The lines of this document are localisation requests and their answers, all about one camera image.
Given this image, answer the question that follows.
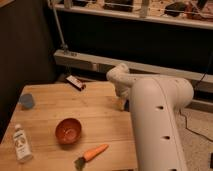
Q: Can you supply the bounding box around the small dark box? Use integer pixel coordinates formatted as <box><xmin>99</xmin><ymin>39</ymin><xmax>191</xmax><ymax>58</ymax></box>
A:
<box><xmin>66</xmin><ymin>75</ymin><xmax>86</xmax><ymax>91</ymax></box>

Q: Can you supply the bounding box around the white plastic bottle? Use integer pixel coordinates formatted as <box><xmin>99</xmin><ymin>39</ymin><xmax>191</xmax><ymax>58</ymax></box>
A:
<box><xmin>13</xmin><ymin>124</ymin><xmax>33</xmax><ymax>163</ymax></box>

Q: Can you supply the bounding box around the orange bowl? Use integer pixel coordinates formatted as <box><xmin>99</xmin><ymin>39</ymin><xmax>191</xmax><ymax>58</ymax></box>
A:
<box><xmin>55</xmin><ymin>118</ymin><xmax>82</xmax><ymax>144</ymax></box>

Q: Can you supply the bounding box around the blue cup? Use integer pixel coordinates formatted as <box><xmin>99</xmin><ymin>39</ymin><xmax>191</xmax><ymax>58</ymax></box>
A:
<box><xmin>19</xmin><ymin>93</ymin><xmax>35</xmax><ymax>109</ymax></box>

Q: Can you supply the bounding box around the orange toy carrot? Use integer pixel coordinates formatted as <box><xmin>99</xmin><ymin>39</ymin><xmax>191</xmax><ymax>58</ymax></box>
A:
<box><xmin>74</xmin><ymin>144</ymin><xmax>109</xmax><ymax>171</ymax></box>

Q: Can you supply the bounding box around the black device on shelf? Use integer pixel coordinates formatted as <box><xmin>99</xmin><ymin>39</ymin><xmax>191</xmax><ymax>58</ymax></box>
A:
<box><xmin>164</xmin><ymin>2</ymin><xmax>187</xmax><ymax>17</ymax></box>

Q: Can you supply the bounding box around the metal stand pole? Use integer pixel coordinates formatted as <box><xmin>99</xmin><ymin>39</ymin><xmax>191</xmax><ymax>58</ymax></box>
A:
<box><xmin>47</xmin><ymin>0</ymin><xmax>69</xmax><ymax>54</ymax></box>

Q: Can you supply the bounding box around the white metal shelf frame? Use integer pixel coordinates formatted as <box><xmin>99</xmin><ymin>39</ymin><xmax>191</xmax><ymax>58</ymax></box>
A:
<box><xmin>49</xmin><ymin>0</ymin><xmax>213</xmax><ymax>113</ymax></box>

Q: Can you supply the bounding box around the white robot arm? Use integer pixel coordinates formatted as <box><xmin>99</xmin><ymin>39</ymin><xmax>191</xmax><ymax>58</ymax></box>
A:
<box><xmin>106</xmin><ymin>63</ymin><xmax>194</xmax><ymax>171</ymax></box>

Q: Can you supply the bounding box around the black cable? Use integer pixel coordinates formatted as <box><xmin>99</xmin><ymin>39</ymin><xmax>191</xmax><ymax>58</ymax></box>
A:
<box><xmin>178</xmin><ymin>49</ymin><xmax>213</xmax><ymax>143</ymax></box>

